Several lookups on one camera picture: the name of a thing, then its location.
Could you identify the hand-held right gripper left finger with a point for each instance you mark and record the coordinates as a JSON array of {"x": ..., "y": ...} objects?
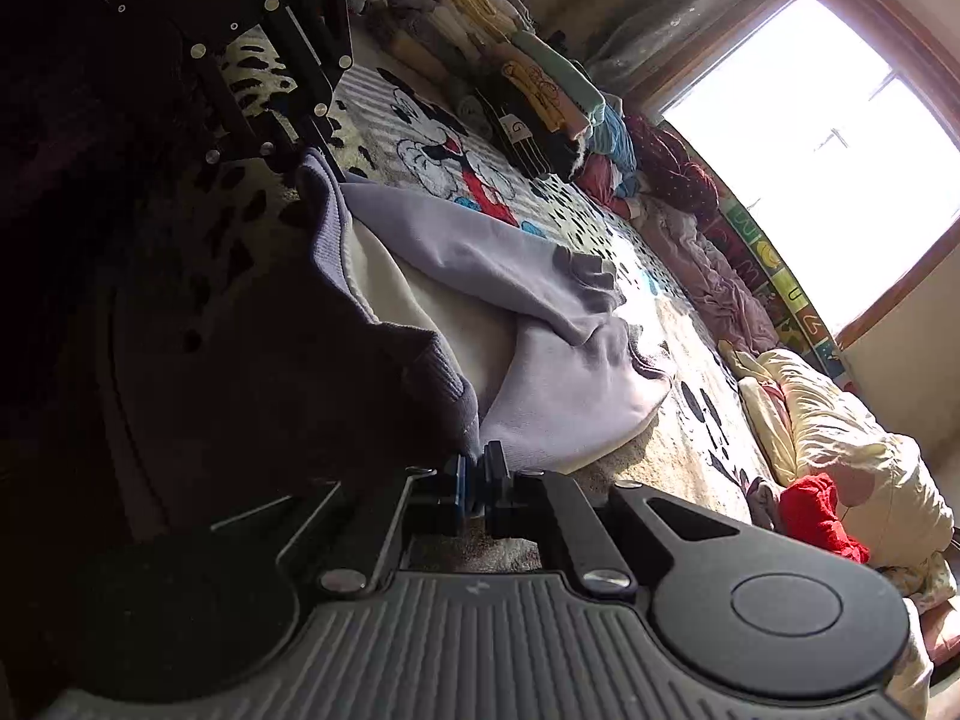
[{"x": 456, "y": 495}]

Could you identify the cartoon mouse printed blanket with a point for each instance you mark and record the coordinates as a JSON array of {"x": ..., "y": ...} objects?
[{"x": 442, "y": 142}]

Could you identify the sheer curtain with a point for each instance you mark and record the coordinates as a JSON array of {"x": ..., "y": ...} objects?
[{"x": 675, "y": 30}]

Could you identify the window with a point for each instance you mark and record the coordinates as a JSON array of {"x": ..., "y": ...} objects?
[{"x": 810, "y": 150}]

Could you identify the blue cloth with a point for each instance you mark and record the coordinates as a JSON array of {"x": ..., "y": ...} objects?
[{"x": 615, "y": 135}]

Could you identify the lavender sweatshirt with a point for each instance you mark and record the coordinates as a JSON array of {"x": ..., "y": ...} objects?
[{"x": 480, "y": 255}]

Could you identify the cream quilted pillow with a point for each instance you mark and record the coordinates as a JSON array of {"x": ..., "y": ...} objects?
[{"x": 847, "y": 435}]

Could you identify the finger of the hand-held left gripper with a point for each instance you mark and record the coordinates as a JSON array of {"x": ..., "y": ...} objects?
[
  {"x": 307, "y": 67},
  {"x": 240, "y": 120}
]

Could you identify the row of folded clothes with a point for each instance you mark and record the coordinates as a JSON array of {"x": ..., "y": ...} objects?
[{"x": 510, "y": 67}]

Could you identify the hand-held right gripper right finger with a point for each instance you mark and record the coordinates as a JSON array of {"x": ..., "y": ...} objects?
[{"x": 496, "y": 495}]

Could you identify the alphabet foam mat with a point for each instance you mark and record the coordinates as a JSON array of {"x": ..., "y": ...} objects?
[{"x": 787, "y": 285}]

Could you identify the red sweater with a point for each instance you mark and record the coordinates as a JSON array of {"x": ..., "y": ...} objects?
[{"x": 817, "y": 514}]

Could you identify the white patterned cloth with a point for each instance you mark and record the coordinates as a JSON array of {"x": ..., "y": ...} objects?
[{"x": 922, "y": 585}]

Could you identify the dark grey pants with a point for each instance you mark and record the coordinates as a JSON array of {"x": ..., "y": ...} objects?
[{"x": 761, "y": 502}]

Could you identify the dark red cloth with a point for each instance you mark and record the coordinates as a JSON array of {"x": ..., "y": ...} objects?
[{"x": 675, "y": 165}]

